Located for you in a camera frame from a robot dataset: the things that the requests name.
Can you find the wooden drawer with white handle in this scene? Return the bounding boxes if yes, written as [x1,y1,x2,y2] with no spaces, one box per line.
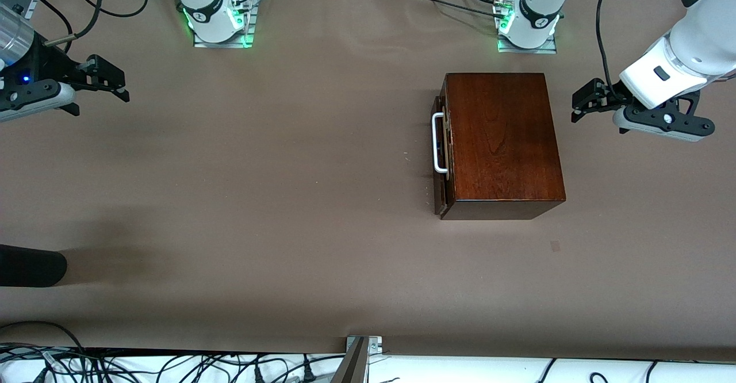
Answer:
[431,97,456,218]

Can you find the dark brown wooden cabinet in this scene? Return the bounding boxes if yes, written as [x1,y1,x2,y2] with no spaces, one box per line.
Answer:
[440,72,566,221]

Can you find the black cylinder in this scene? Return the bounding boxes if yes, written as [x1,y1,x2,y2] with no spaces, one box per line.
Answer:
[0,244,68,288]

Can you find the grey aluminium profile bar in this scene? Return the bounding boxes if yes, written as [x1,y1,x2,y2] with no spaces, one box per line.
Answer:
[329,338,370,383]

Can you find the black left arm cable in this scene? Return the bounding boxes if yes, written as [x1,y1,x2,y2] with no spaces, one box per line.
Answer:
[596,0,619,99]

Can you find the aluminium left arm base plate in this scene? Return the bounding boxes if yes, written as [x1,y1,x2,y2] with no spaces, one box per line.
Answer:
[497,35,557,55]

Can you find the aluminium right arm base plate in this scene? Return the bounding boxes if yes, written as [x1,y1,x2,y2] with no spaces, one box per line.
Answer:
[193,25,254,49]

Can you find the white labelled cable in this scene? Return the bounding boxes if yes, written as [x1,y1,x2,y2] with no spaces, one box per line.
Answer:
[39,351,71,373]

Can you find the metal corner bracket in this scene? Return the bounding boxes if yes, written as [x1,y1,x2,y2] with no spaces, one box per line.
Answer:
[346,335,383,356]

